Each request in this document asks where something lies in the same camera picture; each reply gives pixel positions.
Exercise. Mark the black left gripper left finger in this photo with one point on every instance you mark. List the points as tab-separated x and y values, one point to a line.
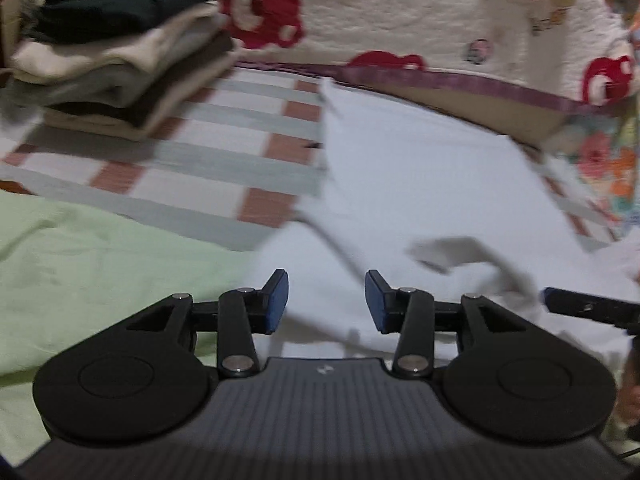
236	317

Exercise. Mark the beige bottom folded garment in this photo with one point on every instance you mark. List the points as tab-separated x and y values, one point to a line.
104	126

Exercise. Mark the cream folded garment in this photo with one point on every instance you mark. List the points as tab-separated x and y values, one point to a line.
39	63

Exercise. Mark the dark green folded garment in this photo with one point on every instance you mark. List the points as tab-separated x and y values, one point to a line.
83	21

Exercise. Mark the grey folded garment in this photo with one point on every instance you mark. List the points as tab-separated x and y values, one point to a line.
120	85

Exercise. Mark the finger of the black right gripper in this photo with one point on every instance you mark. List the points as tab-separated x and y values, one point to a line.
618	313

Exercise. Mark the black folded garment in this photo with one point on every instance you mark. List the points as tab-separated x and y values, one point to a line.
175	85

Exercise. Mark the white quilt with red bears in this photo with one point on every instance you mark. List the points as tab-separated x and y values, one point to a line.
523	62

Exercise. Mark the floral patterned fabric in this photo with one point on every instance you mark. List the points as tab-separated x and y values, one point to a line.
600	156

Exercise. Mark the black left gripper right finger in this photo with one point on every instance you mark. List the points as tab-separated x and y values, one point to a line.
416	317

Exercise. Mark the white fleece garment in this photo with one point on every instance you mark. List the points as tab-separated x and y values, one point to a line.
431	203

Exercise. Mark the light green bed sheet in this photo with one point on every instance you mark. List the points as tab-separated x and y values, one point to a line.
69	271

